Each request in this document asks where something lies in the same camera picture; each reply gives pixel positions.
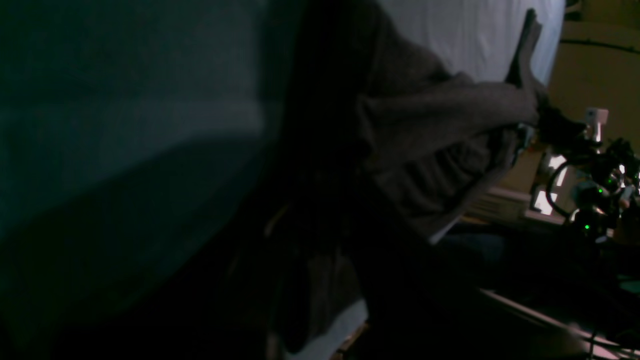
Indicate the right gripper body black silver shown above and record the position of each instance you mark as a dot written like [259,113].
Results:
[548,126]

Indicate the black T-shirt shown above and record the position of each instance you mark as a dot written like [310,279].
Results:
[383,149]

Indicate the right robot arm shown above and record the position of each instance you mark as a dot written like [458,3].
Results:
[588,182]

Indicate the blue table cloth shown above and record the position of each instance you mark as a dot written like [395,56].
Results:
[140,181]

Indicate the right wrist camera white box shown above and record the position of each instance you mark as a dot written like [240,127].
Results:
[596,119]

